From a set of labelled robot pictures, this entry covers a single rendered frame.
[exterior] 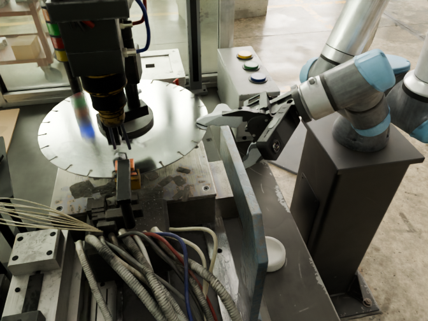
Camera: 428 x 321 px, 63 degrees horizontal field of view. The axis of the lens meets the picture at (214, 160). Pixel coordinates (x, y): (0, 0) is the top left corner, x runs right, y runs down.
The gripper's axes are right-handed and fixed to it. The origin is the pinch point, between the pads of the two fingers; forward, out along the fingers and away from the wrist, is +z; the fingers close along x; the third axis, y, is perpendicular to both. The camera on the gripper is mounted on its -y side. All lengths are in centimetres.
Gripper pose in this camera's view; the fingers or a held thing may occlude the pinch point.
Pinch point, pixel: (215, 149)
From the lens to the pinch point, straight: 73.0
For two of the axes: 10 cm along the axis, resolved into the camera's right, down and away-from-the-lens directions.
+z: -8.4, 3.7, 3.9
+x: -5.3, -6.7, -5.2
